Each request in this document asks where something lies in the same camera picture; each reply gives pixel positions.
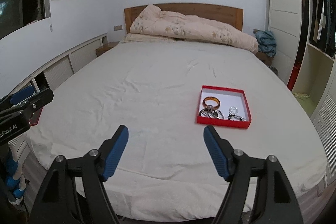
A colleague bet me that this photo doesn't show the dark beaded bracelet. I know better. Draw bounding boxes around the dark beaded bracelet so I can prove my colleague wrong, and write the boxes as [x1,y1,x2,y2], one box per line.
[227,114,247,122]

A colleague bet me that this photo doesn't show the dark tortoise bangle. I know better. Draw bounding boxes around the dark tortoise bangle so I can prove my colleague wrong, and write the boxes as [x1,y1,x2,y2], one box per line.
[198,108,218,119]

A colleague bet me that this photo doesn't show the amber bangle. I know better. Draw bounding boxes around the amber bangle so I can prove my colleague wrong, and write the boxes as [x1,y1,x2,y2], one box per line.
[202,96,221,110]

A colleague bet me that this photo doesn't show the thin silver bangle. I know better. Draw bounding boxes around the thin silver bangle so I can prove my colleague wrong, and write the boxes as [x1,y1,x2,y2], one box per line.
[206,108,224,119]

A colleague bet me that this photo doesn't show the red jewelry box tray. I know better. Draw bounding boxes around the red jewelry box tray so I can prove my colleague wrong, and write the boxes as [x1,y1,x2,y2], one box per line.
[196,85,252,129]

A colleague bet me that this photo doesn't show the blue gloved hand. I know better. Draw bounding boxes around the blue gloved hand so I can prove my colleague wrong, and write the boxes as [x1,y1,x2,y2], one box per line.
[5,144,26,205]

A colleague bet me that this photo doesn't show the smartphone in red case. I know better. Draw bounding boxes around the smartphone in red case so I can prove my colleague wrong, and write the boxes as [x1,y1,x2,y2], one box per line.
[29,108,43,126]

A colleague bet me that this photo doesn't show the cream pillow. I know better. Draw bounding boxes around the cream pillow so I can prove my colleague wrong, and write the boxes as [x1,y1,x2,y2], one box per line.
[120,33,176,43]

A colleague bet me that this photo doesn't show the white bed mattress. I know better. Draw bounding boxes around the white bed mattress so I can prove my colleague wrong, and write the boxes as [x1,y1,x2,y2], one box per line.
[27,41,327,222]

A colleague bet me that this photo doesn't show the pink floral duvet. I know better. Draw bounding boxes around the pink floral duvet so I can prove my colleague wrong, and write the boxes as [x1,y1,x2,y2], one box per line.
[130,5,259,54]

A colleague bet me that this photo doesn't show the blue crumpled cloth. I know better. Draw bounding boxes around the blue crumpled cloth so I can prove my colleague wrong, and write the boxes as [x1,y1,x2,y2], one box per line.
[255,31,277,58]

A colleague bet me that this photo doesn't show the hanging clothes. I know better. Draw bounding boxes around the hanging clothes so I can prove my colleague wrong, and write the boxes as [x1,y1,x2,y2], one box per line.
[309,0,335,57]

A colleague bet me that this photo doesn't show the wooden headboard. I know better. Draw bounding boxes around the wooden headboard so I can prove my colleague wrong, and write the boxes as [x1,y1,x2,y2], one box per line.
[124,3,244,34]

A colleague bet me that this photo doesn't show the white wardrobe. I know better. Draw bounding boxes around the white wardrobe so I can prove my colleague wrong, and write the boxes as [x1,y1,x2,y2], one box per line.
[267,0,335,119]

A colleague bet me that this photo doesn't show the low white wall cabinets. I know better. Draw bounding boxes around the low white wall cabinets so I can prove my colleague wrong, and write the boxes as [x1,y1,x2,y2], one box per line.
[0,32,109,162]

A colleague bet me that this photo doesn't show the wall switch plate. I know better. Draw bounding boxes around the wall switch plate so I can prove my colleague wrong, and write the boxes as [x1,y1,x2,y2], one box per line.
[114,25,122,31]

